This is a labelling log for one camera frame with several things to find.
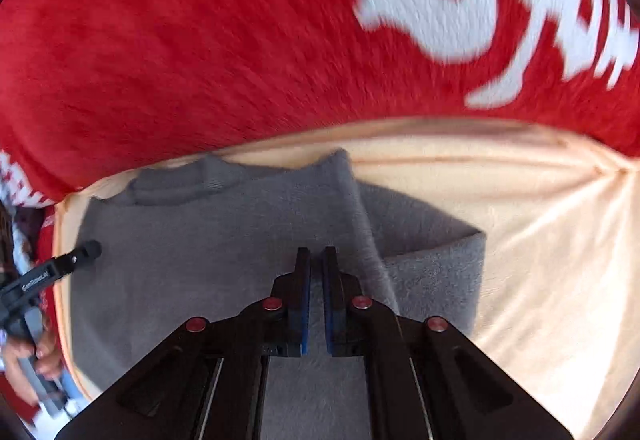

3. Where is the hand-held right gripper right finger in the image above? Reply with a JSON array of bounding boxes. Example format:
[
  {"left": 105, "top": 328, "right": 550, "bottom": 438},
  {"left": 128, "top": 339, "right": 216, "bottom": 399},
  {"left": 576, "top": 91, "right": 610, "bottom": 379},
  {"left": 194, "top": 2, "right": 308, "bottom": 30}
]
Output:
[{"left": 321, "top": 245, "right": 575, "bottom": 440}]

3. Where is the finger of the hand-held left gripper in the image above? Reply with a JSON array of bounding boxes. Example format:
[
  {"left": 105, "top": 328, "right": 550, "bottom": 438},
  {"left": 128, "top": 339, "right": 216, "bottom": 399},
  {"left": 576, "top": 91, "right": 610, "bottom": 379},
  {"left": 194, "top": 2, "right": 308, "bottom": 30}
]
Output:
[{"left": 49, "top": 240, "right": 103, "bottom": 282}]

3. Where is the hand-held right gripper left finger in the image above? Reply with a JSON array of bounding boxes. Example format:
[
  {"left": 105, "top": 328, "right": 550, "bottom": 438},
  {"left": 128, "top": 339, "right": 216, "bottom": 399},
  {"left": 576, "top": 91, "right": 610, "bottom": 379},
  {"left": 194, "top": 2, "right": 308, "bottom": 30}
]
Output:
[{"left": 54, "top": 247, "right": 313, "bottom": 440}]

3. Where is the grey knit sweater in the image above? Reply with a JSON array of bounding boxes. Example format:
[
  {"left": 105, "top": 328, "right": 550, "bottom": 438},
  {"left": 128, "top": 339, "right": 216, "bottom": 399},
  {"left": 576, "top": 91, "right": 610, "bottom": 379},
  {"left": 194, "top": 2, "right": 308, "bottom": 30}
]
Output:
[{"left": 67, "top": 147, "right": 488, "bottom": 440}]

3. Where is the person's left hand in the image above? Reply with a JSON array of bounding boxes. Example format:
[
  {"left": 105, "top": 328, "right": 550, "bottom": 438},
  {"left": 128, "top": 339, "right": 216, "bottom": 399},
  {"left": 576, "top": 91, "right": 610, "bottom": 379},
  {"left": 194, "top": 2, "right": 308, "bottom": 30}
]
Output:
[{"left": 4, "top": 326, "right": 65, "bottom": 407}]

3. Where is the white patterned cloth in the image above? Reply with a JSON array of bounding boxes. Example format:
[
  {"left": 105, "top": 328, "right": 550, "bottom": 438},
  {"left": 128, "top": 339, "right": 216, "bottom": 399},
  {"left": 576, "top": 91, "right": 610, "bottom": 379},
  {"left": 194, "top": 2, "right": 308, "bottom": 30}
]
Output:
[{"left": 0, "top": 203, "right": 38, "bottom": 273}]

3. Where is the peach cloth mat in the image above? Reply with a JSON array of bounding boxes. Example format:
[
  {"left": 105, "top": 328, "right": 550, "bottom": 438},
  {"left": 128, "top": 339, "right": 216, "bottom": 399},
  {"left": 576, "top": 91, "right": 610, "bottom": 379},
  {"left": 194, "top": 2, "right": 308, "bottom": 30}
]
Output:
[{"left": 50, "top": 116, "right": 640, "bottom": 440}]

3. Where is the red printed blanket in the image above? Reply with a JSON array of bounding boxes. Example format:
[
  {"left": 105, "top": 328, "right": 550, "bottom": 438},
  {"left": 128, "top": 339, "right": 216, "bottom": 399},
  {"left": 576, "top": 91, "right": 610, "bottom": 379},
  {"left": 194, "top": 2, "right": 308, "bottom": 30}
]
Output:
[{"left": 0, "top": 0, "right": 640, "bottom": 421}]

